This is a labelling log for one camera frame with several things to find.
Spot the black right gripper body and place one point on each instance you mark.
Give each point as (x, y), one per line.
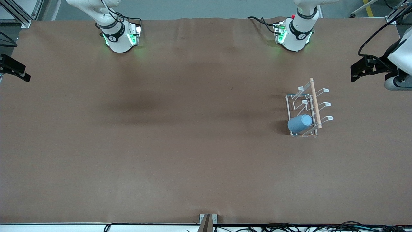
(7, 66)

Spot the aluminium frame profile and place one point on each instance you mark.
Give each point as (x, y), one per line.
(394, 16)
(19, 17)

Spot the blue plastic cup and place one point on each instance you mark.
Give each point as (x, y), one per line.
(299, 124)

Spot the metal bracket with brown post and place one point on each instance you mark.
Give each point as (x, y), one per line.
(207, 222)

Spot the brown table cover sheet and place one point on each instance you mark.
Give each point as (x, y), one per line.
(193, 161)

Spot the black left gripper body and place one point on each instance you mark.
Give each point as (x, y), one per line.
(383, 65)

